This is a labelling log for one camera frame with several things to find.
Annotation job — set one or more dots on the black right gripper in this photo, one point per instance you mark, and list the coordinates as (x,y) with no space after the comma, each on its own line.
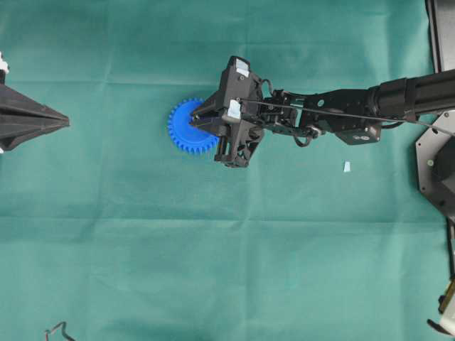
(231,114)

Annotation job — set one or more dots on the blue plastic gear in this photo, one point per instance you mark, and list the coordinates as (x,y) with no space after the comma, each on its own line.
(184,136)

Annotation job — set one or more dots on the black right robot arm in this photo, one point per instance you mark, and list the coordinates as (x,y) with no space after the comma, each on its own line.
(355,116)

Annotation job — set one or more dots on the green table cloth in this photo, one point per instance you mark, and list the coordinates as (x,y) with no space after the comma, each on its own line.
(107,226)

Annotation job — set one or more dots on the black left gripper tip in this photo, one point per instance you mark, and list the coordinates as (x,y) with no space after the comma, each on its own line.
(23,119)

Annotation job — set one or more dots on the white clamp bottom right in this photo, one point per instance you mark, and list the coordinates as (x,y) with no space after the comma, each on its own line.
(445,325)

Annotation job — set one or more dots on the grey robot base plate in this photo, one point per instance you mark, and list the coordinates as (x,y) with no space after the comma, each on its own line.
(435,169)

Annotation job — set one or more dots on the black frame top right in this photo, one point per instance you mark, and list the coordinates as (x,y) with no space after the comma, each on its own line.
(441,33)

